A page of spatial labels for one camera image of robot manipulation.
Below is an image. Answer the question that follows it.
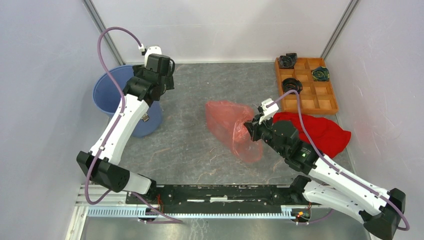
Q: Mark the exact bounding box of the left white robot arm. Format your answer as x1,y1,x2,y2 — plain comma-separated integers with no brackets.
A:
76,53,175,204

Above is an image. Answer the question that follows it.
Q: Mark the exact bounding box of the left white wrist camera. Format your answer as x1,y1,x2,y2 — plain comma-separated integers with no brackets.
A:
138,44,162,65

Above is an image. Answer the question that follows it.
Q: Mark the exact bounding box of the red translucent trash bag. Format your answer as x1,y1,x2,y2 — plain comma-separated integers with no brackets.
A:
205,100,263,163

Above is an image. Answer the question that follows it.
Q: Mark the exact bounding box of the slotted cable duct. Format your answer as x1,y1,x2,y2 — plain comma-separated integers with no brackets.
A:
87,206,295,220

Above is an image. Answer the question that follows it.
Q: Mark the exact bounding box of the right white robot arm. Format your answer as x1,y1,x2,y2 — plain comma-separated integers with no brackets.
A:
243,114,406,240

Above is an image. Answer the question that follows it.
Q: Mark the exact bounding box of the red cloth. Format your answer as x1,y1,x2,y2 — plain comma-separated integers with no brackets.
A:
273,112,352,159

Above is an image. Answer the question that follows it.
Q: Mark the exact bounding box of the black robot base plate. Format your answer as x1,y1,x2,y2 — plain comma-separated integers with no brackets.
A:
142,184,309,214

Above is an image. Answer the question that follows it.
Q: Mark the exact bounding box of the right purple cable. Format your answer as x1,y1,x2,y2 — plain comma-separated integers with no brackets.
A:
266,89,411,232

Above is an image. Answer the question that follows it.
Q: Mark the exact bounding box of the black bag roll middle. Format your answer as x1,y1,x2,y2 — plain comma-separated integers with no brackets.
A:
281,77,303,94

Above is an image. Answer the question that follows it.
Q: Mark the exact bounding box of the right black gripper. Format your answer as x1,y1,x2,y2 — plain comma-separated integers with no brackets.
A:
243,112,286,157

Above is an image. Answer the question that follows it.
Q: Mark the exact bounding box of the dark green bag roll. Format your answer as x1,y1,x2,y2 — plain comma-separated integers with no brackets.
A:
311,66,330,82

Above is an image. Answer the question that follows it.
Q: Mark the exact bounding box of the blue plastic trash bin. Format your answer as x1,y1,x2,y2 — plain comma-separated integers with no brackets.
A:
92,65,163,138

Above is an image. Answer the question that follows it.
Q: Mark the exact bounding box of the black bag roll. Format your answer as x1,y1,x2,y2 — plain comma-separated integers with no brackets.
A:
277,52,298,69
281,77,303,94

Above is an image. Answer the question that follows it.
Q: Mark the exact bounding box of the black bag roll top left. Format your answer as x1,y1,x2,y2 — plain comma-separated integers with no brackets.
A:
277,52,298,69

